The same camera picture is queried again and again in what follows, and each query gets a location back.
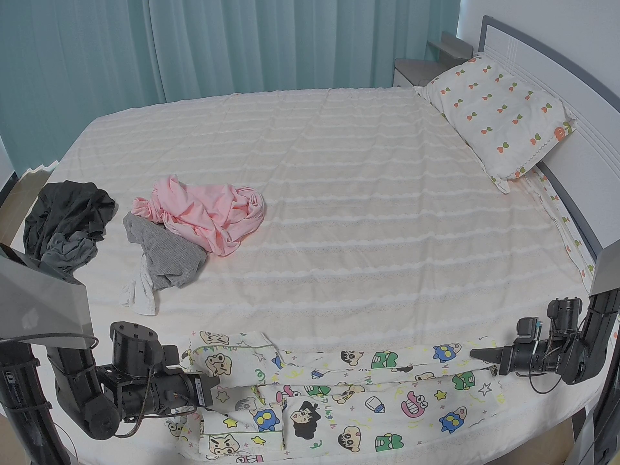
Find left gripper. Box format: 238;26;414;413
151;371;221;409

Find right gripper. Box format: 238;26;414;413
499;339;537;376

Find white printed pyjama top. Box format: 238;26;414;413
174;330;507;465

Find bed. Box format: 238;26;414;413
0;15;620;465

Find grey and white knit garment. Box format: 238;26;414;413
120;211;208;316

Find pink garment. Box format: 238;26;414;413
132;174;266;257

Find dark grey garment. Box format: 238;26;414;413
41;233;98;276

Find black garment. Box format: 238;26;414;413
23;181;117;260

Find white printed pillow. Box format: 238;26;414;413
418;54;578;193

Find grey bedside table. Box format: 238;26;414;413
393;31;474;88

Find blue-green curtain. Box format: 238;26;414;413
0;0;466;175

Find black cable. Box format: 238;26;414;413
52;422;78;465
528;373;565;395

